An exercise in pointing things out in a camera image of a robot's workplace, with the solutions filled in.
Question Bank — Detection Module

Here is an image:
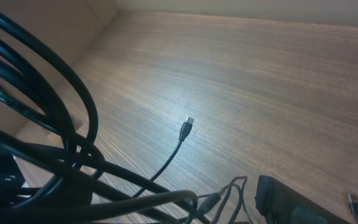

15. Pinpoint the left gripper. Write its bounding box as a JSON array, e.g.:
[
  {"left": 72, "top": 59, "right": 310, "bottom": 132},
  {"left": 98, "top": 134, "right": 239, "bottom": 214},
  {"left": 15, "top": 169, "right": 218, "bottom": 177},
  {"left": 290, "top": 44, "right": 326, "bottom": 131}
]
[{"left": 255, "top": 175, "right": 349, "bottom": 224}]

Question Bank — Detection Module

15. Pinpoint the black cable bundle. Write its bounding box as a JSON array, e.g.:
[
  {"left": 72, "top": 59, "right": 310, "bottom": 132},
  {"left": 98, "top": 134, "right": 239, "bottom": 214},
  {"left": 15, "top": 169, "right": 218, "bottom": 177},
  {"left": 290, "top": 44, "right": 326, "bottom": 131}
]
[{"left": 0, "top": 1, "right": 254, "bottom": 224}]

